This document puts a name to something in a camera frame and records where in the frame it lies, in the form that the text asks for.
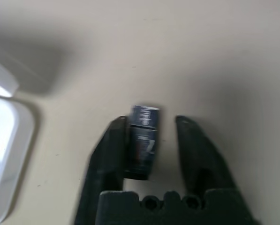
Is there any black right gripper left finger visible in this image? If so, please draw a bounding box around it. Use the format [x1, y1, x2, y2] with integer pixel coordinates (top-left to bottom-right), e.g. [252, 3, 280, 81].
[75, 116, 129, 225]

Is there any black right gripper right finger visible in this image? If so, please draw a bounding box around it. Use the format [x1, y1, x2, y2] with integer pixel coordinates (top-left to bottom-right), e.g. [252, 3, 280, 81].
[176, 115, 236, 195]

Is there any small dark blue eraser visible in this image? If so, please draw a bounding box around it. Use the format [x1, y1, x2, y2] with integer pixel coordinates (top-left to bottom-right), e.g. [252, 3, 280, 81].
[124, 105, 161, 181]

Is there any white plastic pencil case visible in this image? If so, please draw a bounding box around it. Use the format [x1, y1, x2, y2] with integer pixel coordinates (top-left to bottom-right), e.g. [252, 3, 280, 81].
[0, 55, 36, 223]

